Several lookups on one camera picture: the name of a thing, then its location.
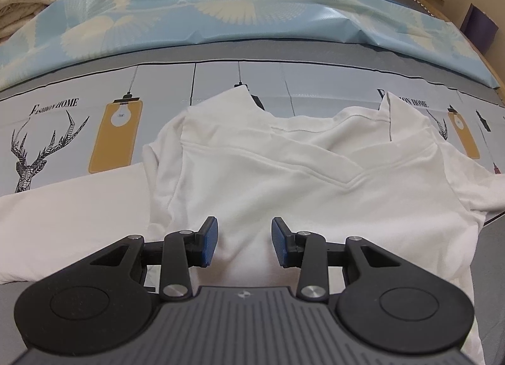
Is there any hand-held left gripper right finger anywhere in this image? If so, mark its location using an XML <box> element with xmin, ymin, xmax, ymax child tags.
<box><xmin>270</xmin><ymin>217</ymin><xmax>400</xmax><ymax>303</ymax></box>

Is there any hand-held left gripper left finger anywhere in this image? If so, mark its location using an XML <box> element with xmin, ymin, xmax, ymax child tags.
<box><xmin>82</xmin><ymin>217</ymin><xmax>219</xmax><ymax>303</ymax></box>

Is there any white shirt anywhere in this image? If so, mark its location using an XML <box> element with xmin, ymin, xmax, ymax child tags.
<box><xmin>0</xmin><ymin>87</ymin><xmax>505</xmax><ymax>365</ymax></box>

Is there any grey printed bed sheet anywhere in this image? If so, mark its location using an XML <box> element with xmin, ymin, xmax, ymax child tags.
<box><xmin>0</xmin><ymin>39</ymin><xmax>505</xmax><ymax>227</ymax></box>

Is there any light blue patterned quilt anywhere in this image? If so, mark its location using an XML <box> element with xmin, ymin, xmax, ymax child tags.
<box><xmin>0</xmin><ymin>0</ymin><xmax>505</xmax><ymax>92</ymax></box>

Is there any wooden bed frame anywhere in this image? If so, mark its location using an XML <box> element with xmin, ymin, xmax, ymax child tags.
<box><xmin>475</xmin><ymin>47</ymin><xmax>505</xmax><ymax>102</ymax></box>

